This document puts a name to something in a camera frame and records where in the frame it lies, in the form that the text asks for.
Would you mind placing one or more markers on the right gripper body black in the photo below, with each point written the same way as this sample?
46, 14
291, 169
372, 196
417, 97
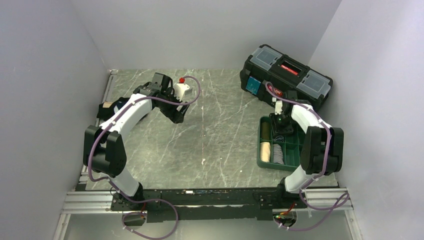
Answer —
281, 124

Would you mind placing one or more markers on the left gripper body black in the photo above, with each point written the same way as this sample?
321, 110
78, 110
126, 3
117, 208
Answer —
170, 110

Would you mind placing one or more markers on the navy striped underwear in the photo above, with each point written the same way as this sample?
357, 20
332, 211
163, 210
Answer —
279, 138

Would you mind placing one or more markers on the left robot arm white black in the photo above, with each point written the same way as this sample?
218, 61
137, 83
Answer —
104, 152

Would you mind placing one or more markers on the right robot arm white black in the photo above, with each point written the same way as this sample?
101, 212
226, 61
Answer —
322, 149

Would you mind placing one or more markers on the olive rolled cloth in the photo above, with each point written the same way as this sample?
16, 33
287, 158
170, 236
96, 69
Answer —
265, 131

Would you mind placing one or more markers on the green compartment tray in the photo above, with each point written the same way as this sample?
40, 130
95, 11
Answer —
292, 148

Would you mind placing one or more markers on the cream rolled cloth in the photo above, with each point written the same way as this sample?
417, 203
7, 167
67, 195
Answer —
265, 151

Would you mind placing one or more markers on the grey striped rolled cloth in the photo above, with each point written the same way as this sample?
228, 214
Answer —
277, 154

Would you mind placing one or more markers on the black toolbox with clear lids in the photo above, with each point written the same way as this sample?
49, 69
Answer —
267, 64

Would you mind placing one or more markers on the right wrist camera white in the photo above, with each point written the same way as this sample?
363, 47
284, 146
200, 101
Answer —
278, 107

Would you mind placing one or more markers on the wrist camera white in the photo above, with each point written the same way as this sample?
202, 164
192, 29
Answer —
278, 107
181, 90

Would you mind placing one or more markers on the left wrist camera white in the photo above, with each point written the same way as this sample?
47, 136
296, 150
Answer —
181, 90

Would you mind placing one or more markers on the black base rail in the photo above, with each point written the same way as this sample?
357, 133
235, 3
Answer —
259, 203

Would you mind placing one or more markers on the aluminium frame rail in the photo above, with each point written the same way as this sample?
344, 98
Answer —
82, 202

